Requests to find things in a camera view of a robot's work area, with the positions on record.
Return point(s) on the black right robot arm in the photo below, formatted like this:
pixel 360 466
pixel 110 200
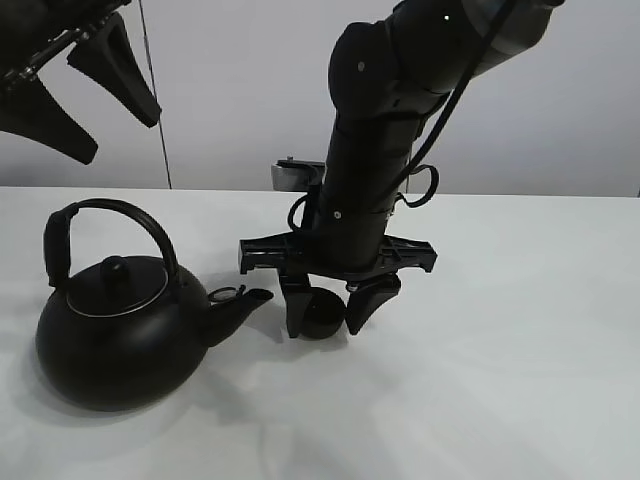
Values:
pixel 394 84

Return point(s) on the black round teapot kettle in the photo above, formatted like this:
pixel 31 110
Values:
pixel 129 330

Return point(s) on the small black teacup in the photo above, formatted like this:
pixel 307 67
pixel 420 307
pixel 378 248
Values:
pixel 323 316

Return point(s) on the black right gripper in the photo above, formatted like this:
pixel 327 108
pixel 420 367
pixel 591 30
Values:
pixel 294 256

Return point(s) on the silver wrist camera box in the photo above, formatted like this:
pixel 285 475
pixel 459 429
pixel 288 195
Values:
pixel 295 175

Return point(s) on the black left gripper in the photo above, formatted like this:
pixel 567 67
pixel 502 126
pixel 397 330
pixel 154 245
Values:
pixel 32 34

